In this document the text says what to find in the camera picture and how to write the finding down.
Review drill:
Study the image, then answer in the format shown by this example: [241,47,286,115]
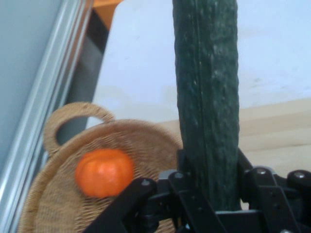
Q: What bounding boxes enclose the aluminium rail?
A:
[0,0,94,233]

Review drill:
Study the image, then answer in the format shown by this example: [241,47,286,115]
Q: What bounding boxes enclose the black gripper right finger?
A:
[236,148,311,233]

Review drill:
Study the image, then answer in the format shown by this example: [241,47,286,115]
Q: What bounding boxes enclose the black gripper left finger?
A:
[83,150,228,233]

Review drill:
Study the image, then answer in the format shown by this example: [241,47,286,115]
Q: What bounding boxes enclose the red tomato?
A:
[74,148,135,199]

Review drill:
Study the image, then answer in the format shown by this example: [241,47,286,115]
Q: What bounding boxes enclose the orange foam block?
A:
[93,0,125,31]

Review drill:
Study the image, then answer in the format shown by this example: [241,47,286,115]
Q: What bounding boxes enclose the wooden cutting board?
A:
[162,97,311,211]

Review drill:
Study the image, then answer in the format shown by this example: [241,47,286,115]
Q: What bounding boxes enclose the woven wicker basket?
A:
[18,101,184,233]

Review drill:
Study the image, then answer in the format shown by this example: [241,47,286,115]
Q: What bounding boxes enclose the dark green cucumber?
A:
[171,0,242,212]

